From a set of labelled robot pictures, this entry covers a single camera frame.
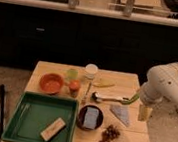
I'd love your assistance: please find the wooden block eraser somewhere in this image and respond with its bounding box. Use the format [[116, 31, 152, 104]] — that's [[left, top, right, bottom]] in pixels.
[[40, 117, 66, 142]]

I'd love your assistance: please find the blue sponge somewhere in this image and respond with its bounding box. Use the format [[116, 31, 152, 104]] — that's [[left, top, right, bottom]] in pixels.
[[83, 107, 99, 130]]

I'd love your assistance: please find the wooden folding table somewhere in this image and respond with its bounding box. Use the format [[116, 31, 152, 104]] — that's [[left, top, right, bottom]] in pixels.
[[24, 61, 150, 142]]

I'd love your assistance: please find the black bar stand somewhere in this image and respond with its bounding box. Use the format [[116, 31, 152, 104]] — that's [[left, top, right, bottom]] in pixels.
[[0, 84, 5, 138]]

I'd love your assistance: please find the white cup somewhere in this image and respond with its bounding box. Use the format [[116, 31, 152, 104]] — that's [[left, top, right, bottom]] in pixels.
[[85, 63, 98, 79]]

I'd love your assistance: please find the orange bowl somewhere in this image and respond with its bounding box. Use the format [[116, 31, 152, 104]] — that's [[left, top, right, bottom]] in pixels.
[[39, 73, 64, 95]]

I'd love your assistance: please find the wooden stick utensil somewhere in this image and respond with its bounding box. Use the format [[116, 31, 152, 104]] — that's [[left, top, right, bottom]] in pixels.
[[81, 82, 92, 104]]

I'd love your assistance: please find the brown dried fruit bunch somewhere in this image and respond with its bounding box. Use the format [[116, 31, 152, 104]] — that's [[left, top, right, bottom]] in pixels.
[[99, 125, 120, 142]]

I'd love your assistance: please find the dark brown bowl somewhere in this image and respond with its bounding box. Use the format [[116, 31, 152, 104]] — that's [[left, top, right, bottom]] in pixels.
[[76, 105, 104, 131]]

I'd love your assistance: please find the grey triangular cloth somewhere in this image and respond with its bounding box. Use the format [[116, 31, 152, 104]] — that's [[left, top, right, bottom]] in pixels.
[[110, 105, 130, 127]]

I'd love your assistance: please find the orange cup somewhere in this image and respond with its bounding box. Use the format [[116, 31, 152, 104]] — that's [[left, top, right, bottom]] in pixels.
[[69, 79, 81, 98]]

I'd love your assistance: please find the yellow banana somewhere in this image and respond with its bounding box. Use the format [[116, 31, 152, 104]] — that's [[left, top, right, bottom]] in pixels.
[[92, 82, 115, 88]]

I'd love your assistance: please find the green handled dish brush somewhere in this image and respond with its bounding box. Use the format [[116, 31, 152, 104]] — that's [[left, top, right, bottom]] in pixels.
[[91, 92, 139, 105]]

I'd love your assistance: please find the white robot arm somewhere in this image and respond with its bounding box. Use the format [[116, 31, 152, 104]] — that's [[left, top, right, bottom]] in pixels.
[[138, 62, 178, 122]]

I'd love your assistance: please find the green cup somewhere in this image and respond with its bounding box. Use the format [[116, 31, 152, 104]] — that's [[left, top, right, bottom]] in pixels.
[[66, 69, 78, 81]]

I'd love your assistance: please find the green plastic tray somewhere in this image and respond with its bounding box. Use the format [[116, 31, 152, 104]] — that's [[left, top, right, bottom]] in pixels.
[[2, 92, 79, 142]]

